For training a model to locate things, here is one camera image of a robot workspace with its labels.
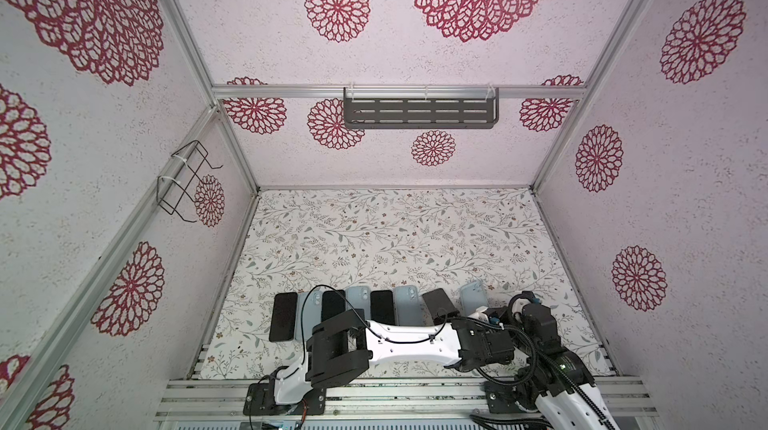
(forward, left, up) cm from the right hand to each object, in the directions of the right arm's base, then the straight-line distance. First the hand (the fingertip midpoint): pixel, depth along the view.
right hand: (478, 307), depth 81 cm
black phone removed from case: (-2, +55, -7) cm, 56 cm away
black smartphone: (+2, +10, -4) cm, 11 cm away
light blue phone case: (+5, +34, -8) cm, 35 cm away
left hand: (-3, +10, 0) cm, 11 cm away
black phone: (+3, +26, -8) cm, 28 cm away
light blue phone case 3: (+6, -1, -7) cm, 9 cm away
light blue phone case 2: (+3, +18, -8) cm, 20 cm away
